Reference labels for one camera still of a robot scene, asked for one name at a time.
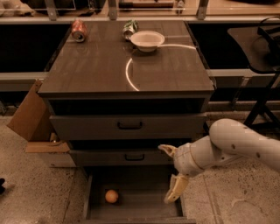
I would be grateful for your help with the red soda can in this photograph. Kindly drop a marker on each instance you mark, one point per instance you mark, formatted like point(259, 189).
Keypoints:
point(79, 31)

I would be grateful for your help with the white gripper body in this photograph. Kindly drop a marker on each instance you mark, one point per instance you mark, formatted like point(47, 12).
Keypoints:
point(183, 159)

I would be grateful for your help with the green soda can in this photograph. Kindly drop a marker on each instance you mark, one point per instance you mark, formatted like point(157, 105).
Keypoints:
point(130, 28)

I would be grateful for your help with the orange fruit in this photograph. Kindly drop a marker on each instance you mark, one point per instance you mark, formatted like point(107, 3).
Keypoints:
point(111, 196)

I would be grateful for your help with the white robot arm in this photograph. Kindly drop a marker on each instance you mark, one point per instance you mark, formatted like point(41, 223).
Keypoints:
point(227, 142)

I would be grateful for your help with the white bowl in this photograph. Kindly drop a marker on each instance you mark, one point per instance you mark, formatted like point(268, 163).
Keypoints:
point(147, 41)

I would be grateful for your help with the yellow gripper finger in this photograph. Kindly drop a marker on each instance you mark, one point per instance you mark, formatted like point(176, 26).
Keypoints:
point(168, 149)
point(178, 184)

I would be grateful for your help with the grey top drawer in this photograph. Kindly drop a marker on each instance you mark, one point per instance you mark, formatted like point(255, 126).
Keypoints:
point(115, 127)

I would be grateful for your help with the black object at floor edge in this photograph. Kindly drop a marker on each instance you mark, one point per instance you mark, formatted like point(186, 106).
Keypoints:
point(2, 188)

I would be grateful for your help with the grey middle drawer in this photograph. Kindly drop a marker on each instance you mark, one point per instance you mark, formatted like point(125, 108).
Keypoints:
point(120, 157)

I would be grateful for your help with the grey drawer cabinet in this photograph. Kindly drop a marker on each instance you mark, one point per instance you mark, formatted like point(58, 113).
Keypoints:
point(107, 75)

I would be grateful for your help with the black rolling stand table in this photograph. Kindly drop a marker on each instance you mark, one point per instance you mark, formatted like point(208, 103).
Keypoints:
point(261, 46)

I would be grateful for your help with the brown cardboard box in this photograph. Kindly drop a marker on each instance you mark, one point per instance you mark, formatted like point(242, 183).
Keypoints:
point(31, 121)

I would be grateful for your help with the grey open bottom drawer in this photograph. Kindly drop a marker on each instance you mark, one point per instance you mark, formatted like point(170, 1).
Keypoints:
point(141, 190)

